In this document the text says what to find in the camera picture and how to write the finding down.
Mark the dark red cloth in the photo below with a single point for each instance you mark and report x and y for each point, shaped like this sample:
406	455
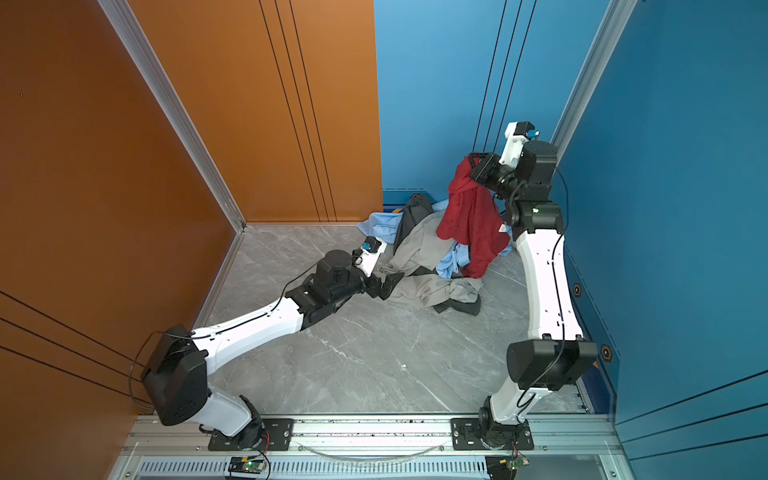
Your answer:
473	219

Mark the light blue cloth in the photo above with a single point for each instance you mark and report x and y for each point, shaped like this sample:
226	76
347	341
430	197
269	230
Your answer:
384	226

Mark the green circuit board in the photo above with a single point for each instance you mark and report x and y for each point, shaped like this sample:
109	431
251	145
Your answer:
248	467

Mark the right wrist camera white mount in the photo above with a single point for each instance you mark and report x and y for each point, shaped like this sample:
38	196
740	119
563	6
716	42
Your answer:
517	134

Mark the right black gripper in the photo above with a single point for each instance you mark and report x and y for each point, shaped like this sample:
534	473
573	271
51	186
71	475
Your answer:
481	174

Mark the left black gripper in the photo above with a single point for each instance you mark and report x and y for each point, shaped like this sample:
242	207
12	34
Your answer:
387	286

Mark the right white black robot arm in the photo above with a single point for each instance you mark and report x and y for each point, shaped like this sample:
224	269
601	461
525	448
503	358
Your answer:
556	352

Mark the left aluminium corner post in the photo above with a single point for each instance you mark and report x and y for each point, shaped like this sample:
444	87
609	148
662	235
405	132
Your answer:
129	31

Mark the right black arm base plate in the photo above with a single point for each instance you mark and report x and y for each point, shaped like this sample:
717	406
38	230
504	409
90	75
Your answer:
467	434

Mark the small board with wires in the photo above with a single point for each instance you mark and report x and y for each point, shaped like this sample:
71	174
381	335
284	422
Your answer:
505	467

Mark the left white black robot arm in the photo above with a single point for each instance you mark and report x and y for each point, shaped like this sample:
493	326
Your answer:
176	376

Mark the right aluminium corner post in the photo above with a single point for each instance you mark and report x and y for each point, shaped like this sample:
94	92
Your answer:
609	32

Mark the aluminium corner post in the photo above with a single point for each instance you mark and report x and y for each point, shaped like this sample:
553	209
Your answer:
609	32
129	31

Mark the beige grey cloth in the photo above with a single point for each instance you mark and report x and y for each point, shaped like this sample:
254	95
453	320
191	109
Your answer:
416	259

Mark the dark grey cloth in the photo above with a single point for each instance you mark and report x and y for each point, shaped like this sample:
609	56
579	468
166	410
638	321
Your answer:
415	210

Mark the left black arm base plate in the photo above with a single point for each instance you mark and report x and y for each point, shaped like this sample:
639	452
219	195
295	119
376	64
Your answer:
271	434

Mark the aluminium front frame rail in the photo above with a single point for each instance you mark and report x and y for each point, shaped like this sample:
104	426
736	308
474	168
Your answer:
378	446

